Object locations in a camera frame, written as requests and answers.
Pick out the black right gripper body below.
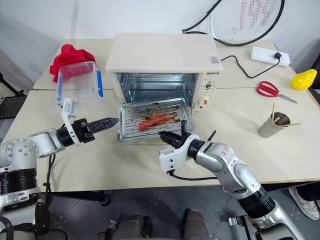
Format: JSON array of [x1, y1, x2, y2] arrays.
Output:
[[170, 133, 193, 150]]

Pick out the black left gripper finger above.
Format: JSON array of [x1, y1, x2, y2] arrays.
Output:
[[89, 121, 118, 135], [87, 117, 120, 127]]

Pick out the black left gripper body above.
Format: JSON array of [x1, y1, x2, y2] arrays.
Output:
[[71, 118, 97, 144]]

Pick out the silver metal baking tray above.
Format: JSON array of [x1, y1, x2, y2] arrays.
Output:
[[117, 97, 193, 143]]

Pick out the glass oven door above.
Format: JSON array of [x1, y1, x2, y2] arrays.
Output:
[[115, 99, 196, 145]]

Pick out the red sausage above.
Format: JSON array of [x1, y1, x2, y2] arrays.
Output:
[[137, 113, 171, 132]]

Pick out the cream oven knob red mark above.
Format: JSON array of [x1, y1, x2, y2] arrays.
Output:
[[197, 94, 212, 109]]

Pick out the cream toaster oven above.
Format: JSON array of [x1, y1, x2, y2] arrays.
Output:
[[105, 32, 223, 113]]

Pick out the clear container with blue clips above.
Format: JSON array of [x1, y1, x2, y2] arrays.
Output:
[[54, 60, 105, 110]]

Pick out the black table foot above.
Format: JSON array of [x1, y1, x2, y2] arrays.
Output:
[[99, 190, 111, 207]]

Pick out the red cloth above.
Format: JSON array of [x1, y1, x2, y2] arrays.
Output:
[[49, 44, 97, 83]]

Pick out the dark rounded shape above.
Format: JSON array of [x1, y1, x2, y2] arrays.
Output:
[[116, 213, 152, 240], [183, 208, 211, 240]]

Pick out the steel cup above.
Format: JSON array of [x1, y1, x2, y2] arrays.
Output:
[[258, 111, 292, 139]]

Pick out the black and white tennis racket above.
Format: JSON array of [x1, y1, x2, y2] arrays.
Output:
[[209, 0, 286, 47]]

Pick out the thin black curved rod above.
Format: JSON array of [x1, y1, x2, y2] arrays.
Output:
[[181, 0, 224, 34]]

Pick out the white power strip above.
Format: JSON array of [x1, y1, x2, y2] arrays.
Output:
[[249, 46, 292, 68]]

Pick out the yellow plastic pear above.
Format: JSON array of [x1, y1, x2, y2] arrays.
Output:
[[290, 69, 318, 91]]

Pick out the white sneaker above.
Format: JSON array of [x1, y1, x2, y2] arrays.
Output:
[[288, 186, 320, 221]]

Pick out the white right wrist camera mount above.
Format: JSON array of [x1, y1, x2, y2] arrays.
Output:
[[158, 134, 201, 174]]

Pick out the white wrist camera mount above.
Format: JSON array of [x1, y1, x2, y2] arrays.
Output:
[[158, 134, 201, 174], [61, 97, 82, 147]]

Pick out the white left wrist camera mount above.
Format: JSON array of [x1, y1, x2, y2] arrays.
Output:
[[61, 97, 82, 147]]

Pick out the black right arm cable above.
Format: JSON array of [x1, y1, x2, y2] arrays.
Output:
[[166, 169, 222, 181]]

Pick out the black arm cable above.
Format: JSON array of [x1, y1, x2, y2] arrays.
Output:
[[166, 169, 222, 181], [34, 152, 57, 240]]

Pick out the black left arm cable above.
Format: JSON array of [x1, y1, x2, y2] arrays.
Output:
[[34, 152, 57, 240]]

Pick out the black stand frame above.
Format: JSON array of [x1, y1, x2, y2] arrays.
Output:
[[0, 71, 28, 121]]

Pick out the black oven power cord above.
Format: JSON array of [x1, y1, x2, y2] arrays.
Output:
[[220, 54, 281, 80]]

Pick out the red handled scissors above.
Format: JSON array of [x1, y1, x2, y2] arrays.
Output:
[[256, 80, 299, 104]]

